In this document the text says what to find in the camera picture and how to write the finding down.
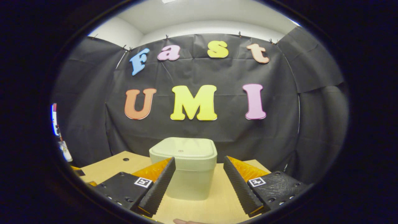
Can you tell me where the wooden desktop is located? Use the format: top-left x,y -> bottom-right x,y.
71,151 -> 271,224

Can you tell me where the computer monitor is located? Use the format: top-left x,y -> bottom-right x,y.
51,103 -> 59,136

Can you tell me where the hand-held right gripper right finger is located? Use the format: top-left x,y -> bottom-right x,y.
223,156 -> 308,217

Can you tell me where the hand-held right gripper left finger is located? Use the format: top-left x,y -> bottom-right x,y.
93,156 -> 176,217

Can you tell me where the white side table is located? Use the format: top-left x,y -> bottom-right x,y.
58,140 -> 74,163

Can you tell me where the black backdrop cloth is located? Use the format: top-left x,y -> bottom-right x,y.
51,26 -> 349,184

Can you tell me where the green desktop garbage bin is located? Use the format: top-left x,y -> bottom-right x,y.
149,137 -> 218,201

